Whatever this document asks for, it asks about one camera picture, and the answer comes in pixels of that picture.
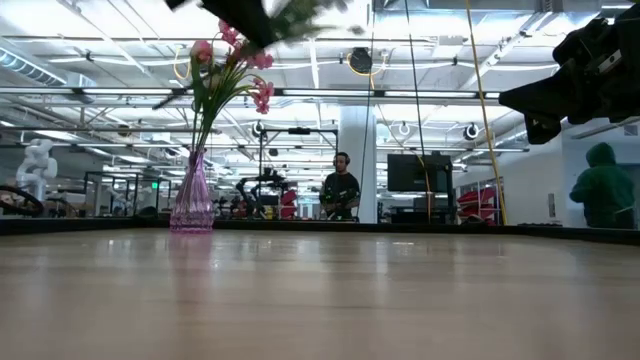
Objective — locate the black workstation frame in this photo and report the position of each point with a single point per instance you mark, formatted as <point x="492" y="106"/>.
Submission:
<point x="127" y="174"/>

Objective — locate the person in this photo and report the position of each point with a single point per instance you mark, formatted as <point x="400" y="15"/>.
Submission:
<point x="340" y="190"/>
<point x="602" y="195"/>

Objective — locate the black aluminium table frame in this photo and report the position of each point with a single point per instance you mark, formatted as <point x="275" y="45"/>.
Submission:
<point x="300" y="226"/>

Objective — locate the black camera rig frame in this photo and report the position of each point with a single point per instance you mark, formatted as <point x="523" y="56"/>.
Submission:
<point x="299" y="131"/>

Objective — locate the pink artificial flower bunch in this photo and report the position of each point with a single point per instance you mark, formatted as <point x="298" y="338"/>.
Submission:
<point x="262" y="61"/>

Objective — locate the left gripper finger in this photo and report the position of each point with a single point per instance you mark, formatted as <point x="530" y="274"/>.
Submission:
<point x="250" y="20"/>

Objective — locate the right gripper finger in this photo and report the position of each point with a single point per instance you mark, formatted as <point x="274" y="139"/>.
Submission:
<point x="535" y="102"/>
<point x="542" y="127"/>

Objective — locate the white pillar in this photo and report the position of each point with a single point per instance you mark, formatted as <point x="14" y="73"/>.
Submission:
<point x="367" y="165"/>

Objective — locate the red bin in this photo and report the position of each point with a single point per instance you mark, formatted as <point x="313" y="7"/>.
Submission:
<point x="289" y="205"/>

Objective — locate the purple glass vase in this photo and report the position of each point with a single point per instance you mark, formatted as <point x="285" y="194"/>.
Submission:
<point x="192" y="210"/>

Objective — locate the red storage bins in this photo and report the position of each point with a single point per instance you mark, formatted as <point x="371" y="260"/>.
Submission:
<point x="480" y="205"/>

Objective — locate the black computer case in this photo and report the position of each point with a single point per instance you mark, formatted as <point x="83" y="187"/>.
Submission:
<point x="410" y="172"/>

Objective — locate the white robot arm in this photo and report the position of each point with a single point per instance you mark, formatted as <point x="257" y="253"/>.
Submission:
<point x="35" y="167"/>

